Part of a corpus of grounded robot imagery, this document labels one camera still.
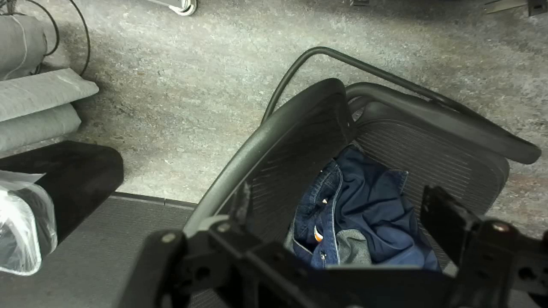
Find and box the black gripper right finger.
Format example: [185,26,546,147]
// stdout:
[419,187,479,264]

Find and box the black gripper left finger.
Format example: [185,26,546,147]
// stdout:
[207,216,258,267]

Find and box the blue denim jacket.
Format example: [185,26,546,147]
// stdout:
[284,147,438,271]

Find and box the black mesh office chair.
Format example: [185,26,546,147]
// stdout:
[181,46,542,271]

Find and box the black padded block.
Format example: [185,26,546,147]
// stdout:
[0,142,123,242]

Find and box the clear plastic bag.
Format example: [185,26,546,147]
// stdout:
[0,170,58,276]

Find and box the black floor cable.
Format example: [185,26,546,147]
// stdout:
[27,0,92,79]

